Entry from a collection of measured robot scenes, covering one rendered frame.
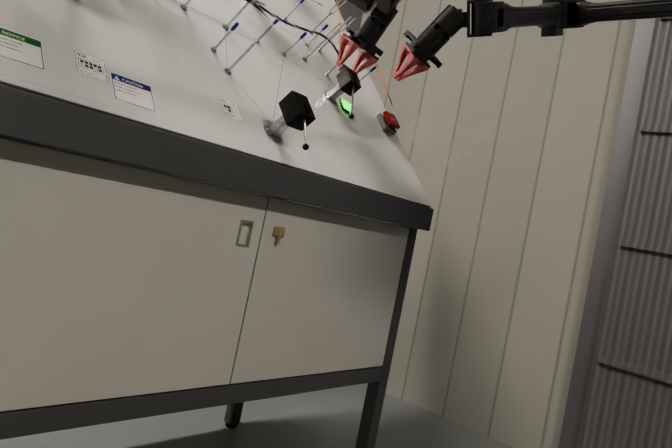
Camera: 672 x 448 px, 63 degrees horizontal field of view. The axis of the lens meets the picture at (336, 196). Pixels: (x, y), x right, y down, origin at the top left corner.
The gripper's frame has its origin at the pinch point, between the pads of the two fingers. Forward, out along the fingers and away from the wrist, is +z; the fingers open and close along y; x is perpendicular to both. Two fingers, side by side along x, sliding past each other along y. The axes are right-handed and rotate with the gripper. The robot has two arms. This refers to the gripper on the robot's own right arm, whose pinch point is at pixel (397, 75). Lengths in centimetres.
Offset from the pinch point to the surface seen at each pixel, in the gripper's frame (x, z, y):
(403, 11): -156, -1, -98
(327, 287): 28, 45, -7
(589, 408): 45, 45, -144
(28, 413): 56, 64, 51
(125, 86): 21, 25, 56
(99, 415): 55, 65, 39
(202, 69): 4.7, 22.0, 40.9
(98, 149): 33, 30, 58
